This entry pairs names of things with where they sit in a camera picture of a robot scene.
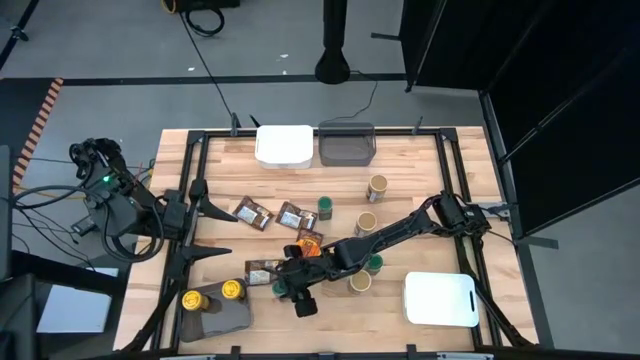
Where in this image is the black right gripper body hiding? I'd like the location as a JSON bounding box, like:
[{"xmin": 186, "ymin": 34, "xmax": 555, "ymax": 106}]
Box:
[{"xmin": 276, "ymin": 242, "xmax": 347, "ymax": 292}]

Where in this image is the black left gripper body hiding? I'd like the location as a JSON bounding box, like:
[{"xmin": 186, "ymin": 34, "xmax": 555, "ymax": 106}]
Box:
[{"xmin": 160, "ymin": 187, "xmax": 195, "ymax": 262}]

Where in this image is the brown spice packet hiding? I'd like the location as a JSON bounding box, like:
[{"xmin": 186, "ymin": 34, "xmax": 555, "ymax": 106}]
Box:
[
  {"xmin": 243, "ymin": 258, "xmax": 286, "ymax": 287},
  {"xmin": 274, "ymin": 200, "xmax": 319, "ymax": 232},
  {"xmin": 232, "ymin": 195, "xmax": 275, "ymax": 232}
]

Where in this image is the orange taco mix packet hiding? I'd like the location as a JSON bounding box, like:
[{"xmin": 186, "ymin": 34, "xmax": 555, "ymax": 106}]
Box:
[{"xmin": 295, "ymin": 228, "xmax": 325, "ymax": 259}]

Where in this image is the yellow-lid spice jar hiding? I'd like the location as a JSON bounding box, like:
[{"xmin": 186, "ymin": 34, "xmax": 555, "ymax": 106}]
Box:
[
  {"xmin": 220, "ymin": 278, "xmax": 247, "ymax": 302},
  {"xmin": 180, "ymin": 289, "xmax": 211, "ymax": 314}
]

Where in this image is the beige-lid furikake jar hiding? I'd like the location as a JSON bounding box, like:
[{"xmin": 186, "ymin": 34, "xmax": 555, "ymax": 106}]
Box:
[
  {"xmin": 353, "ymin": 210, "xmax": 379, "ymax": 238},
  {"xmin": 365, "ymin": 173, "xmax": 389, "ymax": 204},
  {"xmin": 348, "ymin": 269, "xmax": 373, "ymax": 296}
]

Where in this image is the grey translucent plastic bin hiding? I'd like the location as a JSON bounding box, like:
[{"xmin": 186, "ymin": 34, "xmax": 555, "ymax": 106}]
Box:
[
  {"xmin": 317, "ymin": 120, "xmax": 378, "ymax": 168},
  {"xmin": 179, "ymin": 277, "xmax": 254, "ymax": 344}
]

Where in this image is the white flat board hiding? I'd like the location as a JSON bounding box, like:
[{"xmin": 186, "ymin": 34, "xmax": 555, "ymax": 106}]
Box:
[{"xmin": 35, "ymin": 267, "xmax": 120, "ymax": 335}]

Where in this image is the black partition curtain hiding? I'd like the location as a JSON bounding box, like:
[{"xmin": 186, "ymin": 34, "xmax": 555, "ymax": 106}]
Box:
[{"xmin": 399, "ymin": 0, "xmax": 640, "ymax": 239}]

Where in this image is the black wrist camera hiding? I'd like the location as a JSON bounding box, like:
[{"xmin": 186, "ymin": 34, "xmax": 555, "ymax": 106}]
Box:
[{"xmin": 292, "ymin": 288, "xmax": 319, "ymax": 319}]

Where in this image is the black floor cable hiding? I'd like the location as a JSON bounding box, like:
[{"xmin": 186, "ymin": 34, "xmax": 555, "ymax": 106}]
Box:
[{"xmin": 177, "ymin": 12, "xmax": 236, "ymax": 121}]

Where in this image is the black metal table frame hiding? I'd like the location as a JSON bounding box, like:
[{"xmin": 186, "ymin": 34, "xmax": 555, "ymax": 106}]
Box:
[{"xmin": 119, "ymin": 113, "xmax": 539, "ymax": 360}]

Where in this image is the black stand post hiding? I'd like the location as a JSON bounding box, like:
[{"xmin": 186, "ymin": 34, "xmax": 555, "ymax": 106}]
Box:
[{"xmin": 313, "ymin": 0, "xmax": 352, "ymax": 85}]

